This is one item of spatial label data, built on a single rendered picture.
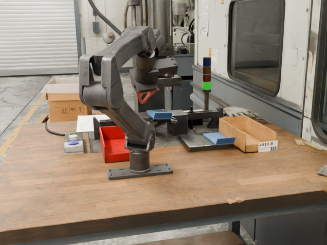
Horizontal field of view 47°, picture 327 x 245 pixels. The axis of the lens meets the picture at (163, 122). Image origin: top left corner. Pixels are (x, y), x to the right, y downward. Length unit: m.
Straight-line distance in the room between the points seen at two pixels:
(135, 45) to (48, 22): 9.70
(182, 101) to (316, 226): 3.23
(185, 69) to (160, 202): 3.73
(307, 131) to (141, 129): 0.77
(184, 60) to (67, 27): 6.41
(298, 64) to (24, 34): 9.52
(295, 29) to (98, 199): 1.18
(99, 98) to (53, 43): 9.81
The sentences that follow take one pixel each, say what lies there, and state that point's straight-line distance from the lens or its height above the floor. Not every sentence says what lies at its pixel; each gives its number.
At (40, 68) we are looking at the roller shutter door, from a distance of 10.80.
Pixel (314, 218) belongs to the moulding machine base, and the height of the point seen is 0.56.
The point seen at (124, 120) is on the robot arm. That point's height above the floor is 1.10.
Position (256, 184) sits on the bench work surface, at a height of 0.90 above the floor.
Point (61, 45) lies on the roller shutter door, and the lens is 10.69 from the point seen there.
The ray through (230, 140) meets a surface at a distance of 1.37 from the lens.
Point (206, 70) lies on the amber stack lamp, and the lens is 1.72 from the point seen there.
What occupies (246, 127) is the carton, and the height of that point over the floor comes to 0.92.
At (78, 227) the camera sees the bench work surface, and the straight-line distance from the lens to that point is 0.95.
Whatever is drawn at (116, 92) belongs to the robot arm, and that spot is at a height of 1.19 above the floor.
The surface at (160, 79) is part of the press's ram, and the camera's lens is 1.48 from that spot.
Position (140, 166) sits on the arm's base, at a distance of 1.14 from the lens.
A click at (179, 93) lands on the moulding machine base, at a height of 0.50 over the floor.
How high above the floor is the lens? 1.35
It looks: 15 degrees down
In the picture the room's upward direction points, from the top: 1 degrees counter-clockwise
